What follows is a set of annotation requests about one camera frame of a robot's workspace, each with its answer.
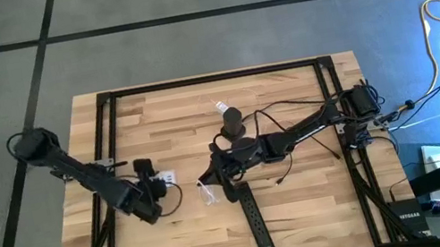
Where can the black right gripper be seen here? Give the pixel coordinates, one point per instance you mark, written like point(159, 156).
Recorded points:
point(239, 156)

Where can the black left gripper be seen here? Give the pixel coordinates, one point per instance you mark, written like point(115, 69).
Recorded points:
point(144, 196)

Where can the white power strip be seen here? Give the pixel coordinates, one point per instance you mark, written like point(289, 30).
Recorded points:
point(168, 179)

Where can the black tower power strip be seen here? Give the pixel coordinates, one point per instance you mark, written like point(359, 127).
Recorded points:
point(232, 121)

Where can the white USB wall charger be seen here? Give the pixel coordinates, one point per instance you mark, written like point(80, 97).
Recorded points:
point(221, 106)

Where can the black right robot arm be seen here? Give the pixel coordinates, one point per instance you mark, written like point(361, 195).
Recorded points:
point(307, 126)

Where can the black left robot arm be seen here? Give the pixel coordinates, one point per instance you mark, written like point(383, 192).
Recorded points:
point(73, 167)

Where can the black aluminium table frame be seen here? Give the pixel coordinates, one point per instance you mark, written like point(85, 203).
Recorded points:
point(238, 73)

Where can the black Netgear network switch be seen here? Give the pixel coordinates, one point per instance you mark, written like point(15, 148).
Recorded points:
point(408, 215)

